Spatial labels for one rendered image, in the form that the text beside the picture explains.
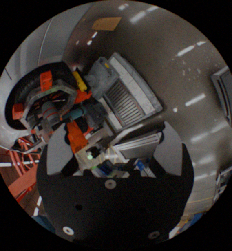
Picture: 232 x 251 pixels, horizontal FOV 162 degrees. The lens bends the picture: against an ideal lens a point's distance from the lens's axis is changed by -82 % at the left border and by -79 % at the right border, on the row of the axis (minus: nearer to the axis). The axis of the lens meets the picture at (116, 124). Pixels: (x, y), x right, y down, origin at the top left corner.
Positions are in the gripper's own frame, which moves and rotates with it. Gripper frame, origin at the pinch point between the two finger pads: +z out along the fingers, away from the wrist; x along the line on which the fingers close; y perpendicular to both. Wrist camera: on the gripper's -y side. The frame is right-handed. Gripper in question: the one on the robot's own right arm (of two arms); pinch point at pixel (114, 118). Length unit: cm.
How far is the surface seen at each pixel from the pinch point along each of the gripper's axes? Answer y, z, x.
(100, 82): 1, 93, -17
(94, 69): -15, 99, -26
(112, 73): -9, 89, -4
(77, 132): 58, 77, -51
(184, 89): -2, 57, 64
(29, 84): -13, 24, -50
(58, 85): -5, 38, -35
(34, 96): -4, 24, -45
